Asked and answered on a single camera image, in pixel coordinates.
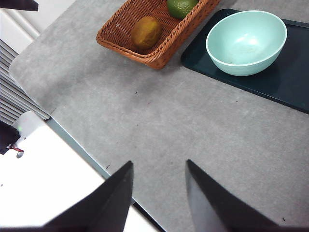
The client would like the green fruit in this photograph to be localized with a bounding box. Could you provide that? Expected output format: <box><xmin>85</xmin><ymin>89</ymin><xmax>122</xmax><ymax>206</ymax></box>
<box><xmin>166</xmin><ymin>0</ymin><xmax>200</xmax><ymax>20</ymax></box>

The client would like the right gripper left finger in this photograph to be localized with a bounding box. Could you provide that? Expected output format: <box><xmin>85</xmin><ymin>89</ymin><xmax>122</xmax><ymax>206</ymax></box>
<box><xmin>0</xmin><ymin>160</ymin><xmax>134</xmax><ymax>232</ymax></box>

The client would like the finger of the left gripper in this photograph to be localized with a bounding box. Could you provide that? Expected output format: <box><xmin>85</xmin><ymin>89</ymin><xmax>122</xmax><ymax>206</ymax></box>
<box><xmin>0</xmin><ymin>0</ymin><xmax>39</xmax><ymax>12</ymax></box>

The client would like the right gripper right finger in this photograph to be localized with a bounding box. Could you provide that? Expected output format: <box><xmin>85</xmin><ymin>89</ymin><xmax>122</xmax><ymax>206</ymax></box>
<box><xmin>185</xmin><ymin>159</ymin><xmax>309</xmax><ymax>232</ymax></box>

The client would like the white plastic housing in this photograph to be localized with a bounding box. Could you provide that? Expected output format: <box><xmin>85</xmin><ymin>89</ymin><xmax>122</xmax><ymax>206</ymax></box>
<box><xmin>12</xmin><ymin>111</ymin><xmax>48</xmax><ymax>159</ymax></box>

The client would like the orange-brown kiwi fruit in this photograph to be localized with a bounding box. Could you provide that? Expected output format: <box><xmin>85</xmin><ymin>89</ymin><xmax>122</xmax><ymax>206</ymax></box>
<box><xmin>130</xmin><ymin>16</ymin><xmax>163</xmax><ymax>51</ymax></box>

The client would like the black block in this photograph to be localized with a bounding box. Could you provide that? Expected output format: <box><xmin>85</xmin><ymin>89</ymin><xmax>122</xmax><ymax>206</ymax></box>
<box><xmin>0</xmin><ymin>120</ymin><xmax>21</xmax><ymax>155</ymax></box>

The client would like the teal ribbed bowl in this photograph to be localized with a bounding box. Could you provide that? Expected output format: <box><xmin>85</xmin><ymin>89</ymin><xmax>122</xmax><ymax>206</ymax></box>
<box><xmin>205</xmin><ymin>10</ymin><xmax>288</xmax><ymax>77</ymax></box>

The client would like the grey ribbed panel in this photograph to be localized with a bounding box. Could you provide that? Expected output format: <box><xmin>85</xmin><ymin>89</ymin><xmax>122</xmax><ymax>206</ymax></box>
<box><xmin>0</xmin><ymin>40</ymin><xmax>51</xmax><ymax>126</ymax></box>

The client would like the brown wicker basket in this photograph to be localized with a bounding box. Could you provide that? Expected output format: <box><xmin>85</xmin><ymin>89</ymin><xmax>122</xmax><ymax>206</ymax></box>
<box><xmin>96</xmin><ymin>0</ymin><xmax>221</xmax><ymax>70</ymax></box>

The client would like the dark rectangular tray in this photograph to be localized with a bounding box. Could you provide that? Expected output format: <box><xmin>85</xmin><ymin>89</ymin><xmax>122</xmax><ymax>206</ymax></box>
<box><xmin>180</xmin><ymin>8</ymin><xmax>309</xmax><ymax>114</ymax></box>

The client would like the red wire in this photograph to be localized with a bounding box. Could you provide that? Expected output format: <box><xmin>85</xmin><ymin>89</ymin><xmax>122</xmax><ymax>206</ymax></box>
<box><xmin>6</xmin><ymin>144</ymin><xmax>25</xmax><ymax>153</ymax></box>

